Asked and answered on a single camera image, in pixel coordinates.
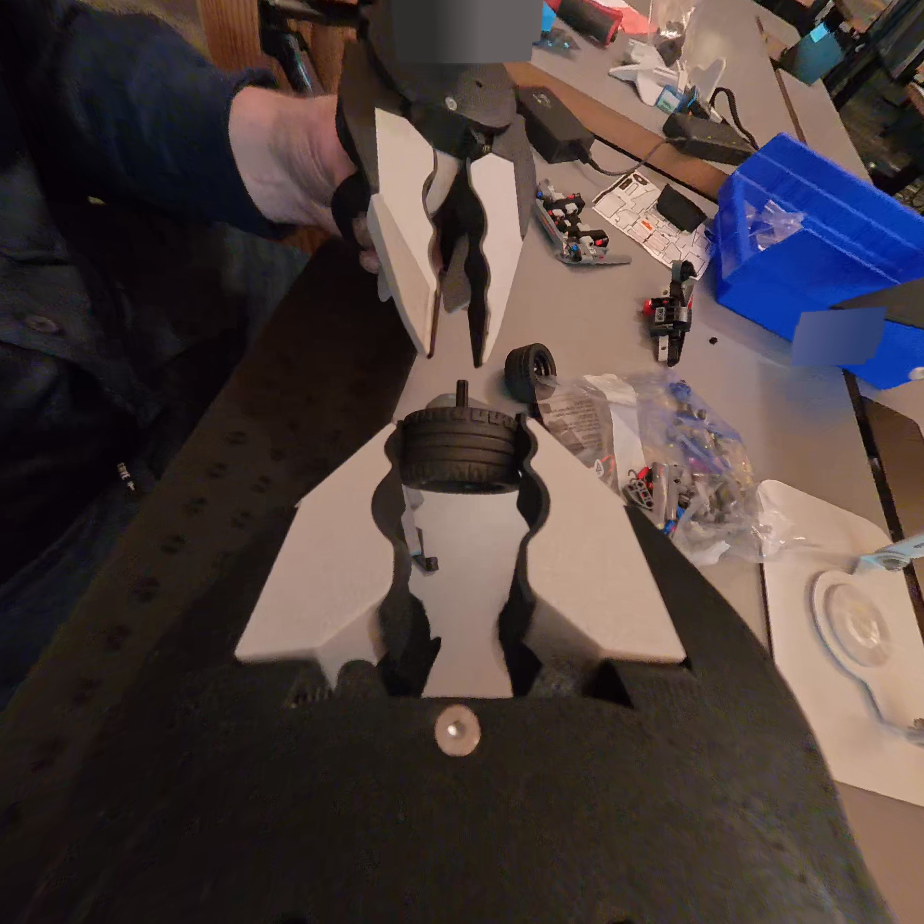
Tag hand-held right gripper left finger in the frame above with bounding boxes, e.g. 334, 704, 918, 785
233, 422, 443, 697

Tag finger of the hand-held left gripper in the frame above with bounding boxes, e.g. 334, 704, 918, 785
439, 154, 526, 369
364, 107, 445, 359

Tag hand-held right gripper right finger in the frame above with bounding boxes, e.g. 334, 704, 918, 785
497, 417, 688, 697

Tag small black toy tyre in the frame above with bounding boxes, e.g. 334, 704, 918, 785
399, 377, 526, 495
503, 344, 558, 405

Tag person's left forearm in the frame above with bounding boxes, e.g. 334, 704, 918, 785
0, 0, 290, 239

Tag flat brick assembly grey blade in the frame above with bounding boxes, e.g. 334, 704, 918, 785
534, 179, 632, 268

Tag black power brick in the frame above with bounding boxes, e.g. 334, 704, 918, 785
516, 87, 596, 166

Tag white sticker sheet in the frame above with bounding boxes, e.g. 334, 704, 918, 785
592, 169, 717, 262

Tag black perforated board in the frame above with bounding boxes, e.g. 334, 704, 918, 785
0, 238, 420, 924

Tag clear bag of brick pieces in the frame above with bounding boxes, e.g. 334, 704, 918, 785
621, 368, 802, 567

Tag small bag of black pins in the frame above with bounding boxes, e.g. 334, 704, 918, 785
534, 374, 643, 477

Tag red black electric screwdriver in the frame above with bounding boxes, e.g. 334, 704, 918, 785
545, 0, 625, 48

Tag black foam pouch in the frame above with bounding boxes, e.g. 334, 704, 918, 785
655, 184, 708, 233

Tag small black red brick assembly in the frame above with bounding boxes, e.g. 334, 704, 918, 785
642, 260, 700, 369

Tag white plastic part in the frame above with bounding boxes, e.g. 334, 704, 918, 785
608, 39, 726, 102

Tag wide wooden pillar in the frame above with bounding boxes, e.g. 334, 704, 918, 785
196, 0, 355, 95

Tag black flat power bank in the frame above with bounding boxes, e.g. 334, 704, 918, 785
663, 110, 755, 167

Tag upright clear plastic bag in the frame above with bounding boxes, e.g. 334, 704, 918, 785
648, 0, 705, 66

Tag white book stand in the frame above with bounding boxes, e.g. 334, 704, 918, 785
758, 478, 924, 808

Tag blue plastic bin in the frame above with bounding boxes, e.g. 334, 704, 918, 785
713, 132, 924, 391

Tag teal laptop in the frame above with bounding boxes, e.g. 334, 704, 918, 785
783, 20, 846, 86

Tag black power cable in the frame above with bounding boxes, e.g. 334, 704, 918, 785
577, 137, 668, 178

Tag black metal bracket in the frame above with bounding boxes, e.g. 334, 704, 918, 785
256, 0, 362, 95

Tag black wrist strap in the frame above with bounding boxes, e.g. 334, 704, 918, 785
711, 87, 759, 149

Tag dark desk cable hatch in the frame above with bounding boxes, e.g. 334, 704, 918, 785
855, 393, 924, 535

